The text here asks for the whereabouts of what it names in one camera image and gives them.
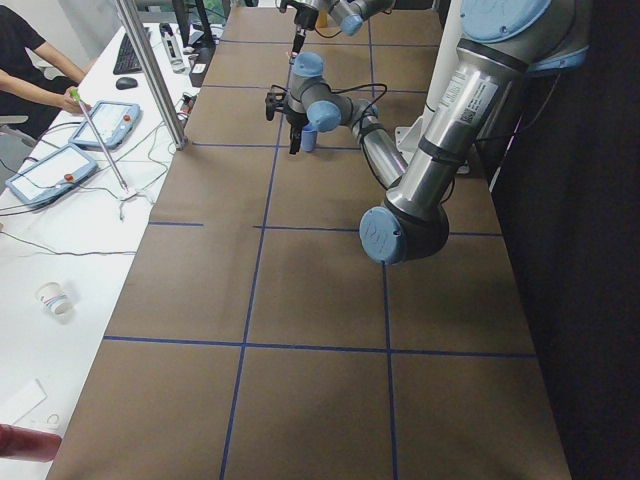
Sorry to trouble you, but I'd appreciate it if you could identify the white paper cup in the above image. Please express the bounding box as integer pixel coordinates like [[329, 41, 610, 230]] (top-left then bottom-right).
[[35, 282, 73, 322]]

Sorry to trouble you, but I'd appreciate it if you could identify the person in black shirt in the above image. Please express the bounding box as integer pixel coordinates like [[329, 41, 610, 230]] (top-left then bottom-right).
[[1, 6, 86, 139]]

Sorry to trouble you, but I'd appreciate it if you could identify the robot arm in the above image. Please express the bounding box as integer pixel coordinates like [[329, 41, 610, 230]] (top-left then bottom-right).
[[265, 1, 592, 264], [275, 0, 395, 57]]

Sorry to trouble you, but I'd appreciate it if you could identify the black keyboard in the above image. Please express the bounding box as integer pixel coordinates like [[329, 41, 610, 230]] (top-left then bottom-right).
[[113, 34, 142, 75]]

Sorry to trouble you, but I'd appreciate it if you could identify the aluminium frame post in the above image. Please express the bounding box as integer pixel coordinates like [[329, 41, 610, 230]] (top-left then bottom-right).
[[115, 0, 187, 151]]

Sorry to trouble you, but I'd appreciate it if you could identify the metal reacher stick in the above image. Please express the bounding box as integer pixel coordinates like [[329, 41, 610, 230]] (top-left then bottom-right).
[[70, 87, 130, 193]]

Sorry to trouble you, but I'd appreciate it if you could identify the teach pendant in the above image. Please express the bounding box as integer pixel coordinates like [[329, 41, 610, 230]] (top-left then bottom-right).
[[5, 144, 98, 206], [69, 100, 141, 150]]

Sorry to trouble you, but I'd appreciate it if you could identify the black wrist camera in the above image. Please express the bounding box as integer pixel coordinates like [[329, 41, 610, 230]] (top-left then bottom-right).
[[265, 85, 288, 121]]

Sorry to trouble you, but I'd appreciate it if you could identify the near teach pendant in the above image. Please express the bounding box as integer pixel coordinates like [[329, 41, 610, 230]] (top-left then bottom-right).
[[5, 144, 98, 206]]

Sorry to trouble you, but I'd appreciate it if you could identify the black computer mouse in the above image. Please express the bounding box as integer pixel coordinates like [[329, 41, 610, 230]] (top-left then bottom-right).
[[115, 76, 138, 90]]

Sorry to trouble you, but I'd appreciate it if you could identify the red bottle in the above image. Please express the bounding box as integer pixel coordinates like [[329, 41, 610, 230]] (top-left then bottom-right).
[[1, 424, 62, 462]]

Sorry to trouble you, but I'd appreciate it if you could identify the blue ribbed cup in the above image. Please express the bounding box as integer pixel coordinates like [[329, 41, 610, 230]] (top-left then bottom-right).
[[301, 124, 318, 152]]

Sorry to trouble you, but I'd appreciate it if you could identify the far teach pendant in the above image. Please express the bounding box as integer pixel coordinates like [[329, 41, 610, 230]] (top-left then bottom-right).
[[69, 100, 141, 150]]

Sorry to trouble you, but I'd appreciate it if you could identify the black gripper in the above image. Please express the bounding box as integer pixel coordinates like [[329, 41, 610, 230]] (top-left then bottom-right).
[[292, 4, 317, 54], [284, 102, 309, 154]]

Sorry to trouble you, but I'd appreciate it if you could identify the white mounting pillar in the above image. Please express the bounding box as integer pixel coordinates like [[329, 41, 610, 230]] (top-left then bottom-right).
[[395, 0, 462, 161]]

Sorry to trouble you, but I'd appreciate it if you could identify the orange-brown cup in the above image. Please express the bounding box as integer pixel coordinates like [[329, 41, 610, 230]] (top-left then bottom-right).
[[316, 11, 328, 29]]

